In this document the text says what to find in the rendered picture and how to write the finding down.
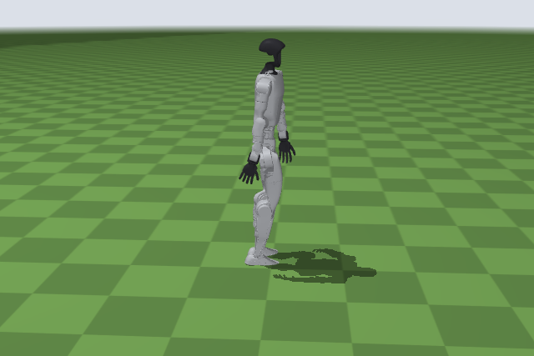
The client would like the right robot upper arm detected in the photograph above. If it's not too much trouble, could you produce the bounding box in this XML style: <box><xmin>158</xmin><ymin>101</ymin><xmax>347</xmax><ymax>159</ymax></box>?
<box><xmin>254</xmin><ymin>78</ymin><xmax>272</xmax><ymax>128</ymax></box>

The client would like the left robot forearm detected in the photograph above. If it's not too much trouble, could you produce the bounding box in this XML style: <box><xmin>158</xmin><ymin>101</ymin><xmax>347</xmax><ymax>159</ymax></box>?
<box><xmin>277</xmin><ymin>111</ymin><xmax>287</xmax><ymax>139</ymax></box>

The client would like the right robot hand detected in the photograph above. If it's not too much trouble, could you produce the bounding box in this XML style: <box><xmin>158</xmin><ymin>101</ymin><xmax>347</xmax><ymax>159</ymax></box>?
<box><xmin>239</xmin><ymin>152</ymin><xmax>260</xmax><ymax>184</ymax></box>

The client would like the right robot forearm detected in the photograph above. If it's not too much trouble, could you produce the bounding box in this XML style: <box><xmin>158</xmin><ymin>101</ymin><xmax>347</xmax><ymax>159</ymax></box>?
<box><xmin>249</xmin><ymin>118</ymin><xmax>265</xmax><ymax>162</ymax></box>

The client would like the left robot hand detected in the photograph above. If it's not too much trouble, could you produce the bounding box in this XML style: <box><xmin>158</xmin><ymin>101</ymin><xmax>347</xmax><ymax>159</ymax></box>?
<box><xmin>278</xmin><ymin>131</ymin><xmax>295</xmax><ymax>163</ymax></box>

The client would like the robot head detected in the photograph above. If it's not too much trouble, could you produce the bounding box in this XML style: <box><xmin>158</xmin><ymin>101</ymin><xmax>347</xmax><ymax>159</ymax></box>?
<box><xmin>259</xmin><ymin>38</ymin><xmax>285</xmax><ymax>75</ymax></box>

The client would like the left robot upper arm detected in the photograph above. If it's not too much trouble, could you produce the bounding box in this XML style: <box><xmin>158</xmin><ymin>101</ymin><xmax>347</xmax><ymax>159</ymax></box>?
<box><xmin>278</xmin><ymin>70</ymin><xmax>285</xmax><ymax>113</ymax></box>

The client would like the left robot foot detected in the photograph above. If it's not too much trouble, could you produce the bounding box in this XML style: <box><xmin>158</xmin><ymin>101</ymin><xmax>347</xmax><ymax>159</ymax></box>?
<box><xmin>248</xmin><ymin>247</ymin><xmax>278</xmax><ymax>256</ymax></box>

